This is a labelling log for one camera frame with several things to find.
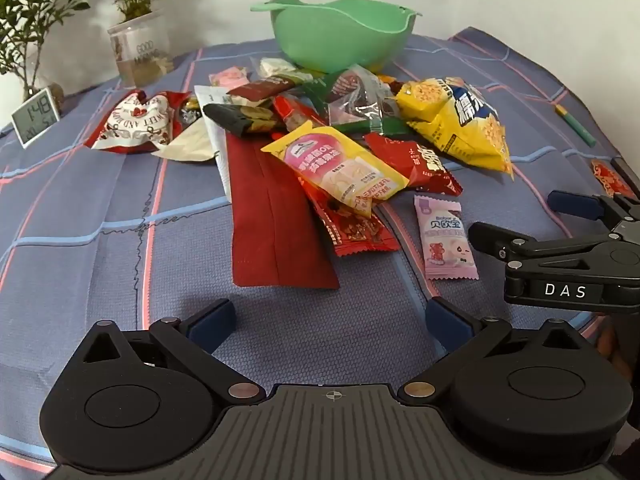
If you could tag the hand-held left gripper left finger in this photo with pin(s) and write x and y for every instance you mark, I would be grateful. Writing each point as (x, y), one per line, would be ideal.
(215, 322)

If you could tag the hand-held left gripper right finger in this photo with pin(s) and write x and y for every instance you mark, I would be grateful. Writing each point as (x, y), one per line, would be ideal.
(447, 325)

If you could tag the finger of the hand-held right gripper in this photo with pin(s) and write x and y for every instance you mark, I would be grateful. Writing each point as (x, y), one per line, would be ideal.
(540, 252)
(575, 204)

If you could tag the large yellow chip bag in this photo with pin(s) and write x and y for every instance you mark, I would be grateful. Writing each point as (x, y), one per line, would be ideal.
(460, 125)

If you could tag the red and white snack bag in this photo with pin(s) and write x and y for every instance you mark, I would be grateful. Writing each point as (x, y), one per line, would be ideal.
(132, 125)

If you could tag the green plastic bowl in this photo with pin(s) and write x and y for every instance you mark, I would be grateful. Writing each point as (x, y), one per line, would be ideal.
(340, 35)

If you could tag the red patterned packet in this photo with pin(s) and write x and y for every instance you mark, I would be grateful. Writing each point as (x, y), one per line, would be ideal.
(607, 177)

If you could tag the green pen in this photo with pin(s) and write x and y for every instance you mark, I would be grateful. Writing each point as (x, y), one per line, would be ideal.
(575, 125)

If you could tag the small pink candy packet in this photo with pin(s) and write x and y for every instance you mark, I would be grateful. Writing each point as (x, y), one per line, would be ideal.
(442, 240)

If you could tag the dark red paper envelope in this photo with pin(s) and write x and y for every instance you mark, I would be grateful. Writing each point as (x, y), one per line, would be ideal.
(270, 220)

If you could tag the red nut snack packet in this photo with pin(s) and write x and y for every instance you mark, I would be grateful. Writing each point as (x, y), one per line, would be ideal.
(355, 232)

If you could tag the red spicy snack packet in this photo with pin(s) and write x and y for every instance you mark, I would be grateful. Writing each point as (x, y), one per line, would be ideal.
(420, 162)

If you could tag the cream snack packet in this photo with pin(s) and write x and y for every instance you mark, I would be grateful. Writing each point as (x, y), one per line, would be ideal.
(192, 142)

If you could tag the yellow and pink snack packet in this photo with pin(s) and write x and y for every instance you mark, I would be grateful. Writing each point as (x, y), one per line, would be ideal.
(335, 170)

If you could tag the black and gold snack packet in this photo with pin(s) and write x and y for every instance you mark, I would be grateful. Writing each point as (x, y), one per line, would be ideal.
(235, 117)

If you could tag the foil wrapped candy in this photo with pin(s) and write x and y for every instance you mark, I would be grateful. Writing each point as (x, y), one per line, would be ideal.
(187, 110)

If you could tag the red sausage packet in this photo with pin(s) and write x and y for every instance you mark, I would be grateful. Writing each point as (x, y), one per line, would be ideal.
(295, 112)

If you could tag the flat white packet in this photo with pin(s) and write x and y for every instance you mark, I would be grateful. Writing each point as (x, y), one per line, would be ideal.
(209, 96)

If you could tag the brown and red snack packet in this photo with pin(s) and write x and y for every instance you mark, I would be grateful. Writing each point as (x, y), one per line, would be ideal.
(260, 89)

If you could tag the clear plastic bag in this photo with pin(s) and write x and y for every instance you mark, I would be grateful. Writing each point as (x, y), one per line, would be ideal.
(360, 95)

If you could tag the pale pink snack packet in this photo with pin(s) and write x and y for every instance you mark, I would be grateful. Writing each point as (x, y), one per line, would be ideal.
(230, 77)

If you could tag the white and green snack packet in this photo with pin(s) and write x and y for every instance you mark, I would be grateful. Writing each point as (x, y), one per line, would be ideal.
(277, 66)

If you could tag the white digital clock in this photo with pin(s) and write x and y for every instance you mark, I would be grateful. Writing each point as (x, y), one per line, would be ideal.
(35, 115)

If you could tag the potted plant in white jar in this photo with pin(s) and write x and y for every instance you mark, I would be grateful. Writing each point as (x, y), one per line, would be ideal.
(142, 52)

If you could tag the leafy plant in clear vase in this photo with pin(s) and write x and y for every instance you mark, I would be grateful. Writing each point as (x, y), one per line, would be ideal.
(30, 25)

